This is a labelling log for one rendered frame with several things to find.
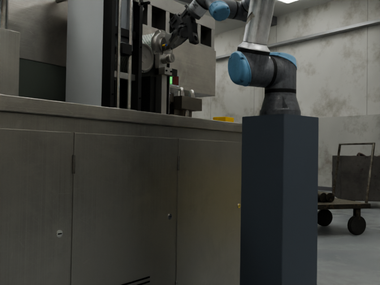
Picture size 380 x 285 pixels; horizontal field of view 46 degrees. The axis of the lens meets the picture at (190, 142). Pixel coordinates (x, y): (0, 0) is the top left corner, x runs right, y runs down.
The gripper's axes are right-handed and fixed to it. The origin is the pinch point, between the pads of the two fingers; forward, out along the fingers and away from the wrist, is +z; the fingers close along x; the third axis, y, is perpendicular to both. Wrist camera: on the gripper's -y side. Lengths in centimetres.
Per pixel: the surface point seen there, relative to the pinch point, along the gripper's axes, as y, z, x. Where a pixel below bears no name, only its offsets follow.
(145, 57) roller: -1.3, 7.0, 10.9
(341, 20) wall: 317, -5, -799
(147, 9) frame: 48, 9, -25
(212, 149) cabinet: -49, 12, -3
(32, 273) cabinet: -76, 35, 82
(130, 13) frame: -0.2, -9.9, 32.5
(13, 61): -6, 19, 70
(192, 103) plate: -17.3, 15.1, -18.3
